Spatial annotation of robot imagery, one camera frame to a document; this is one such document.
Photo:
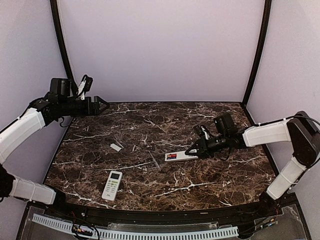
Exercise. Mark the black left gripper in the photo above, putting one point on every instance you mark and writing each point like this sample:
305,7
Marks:
94,110

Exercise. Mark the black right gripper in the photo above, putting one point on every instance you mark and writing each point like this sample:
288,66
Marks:
203,152

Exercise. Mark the white KT-16 remote control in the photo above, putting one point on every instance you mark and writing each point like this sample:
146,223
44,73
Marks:
180,157

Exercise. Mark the white battery cover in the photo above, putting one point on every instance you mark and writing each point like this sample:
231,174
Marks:
116,147

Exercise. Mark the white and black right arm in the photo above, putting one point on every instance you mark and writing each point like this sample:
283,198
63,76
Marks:
300,130

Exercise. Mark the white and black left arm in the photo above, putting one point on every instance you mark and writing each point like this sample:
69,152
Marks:
58,103

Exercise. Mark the white remote with green buttons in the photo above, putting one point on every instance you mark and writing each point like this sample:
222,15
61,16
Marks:
112,185

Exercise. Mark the white slotted cable duct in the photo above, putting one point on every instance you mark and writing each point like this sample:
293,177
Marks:
140,232

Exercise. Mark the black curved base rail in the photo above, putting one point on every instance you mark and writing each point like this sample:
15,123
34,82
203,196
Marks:
242,214

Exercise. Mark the right black frame post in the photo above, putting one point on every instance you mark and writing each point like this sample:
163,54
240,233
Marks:
258,53

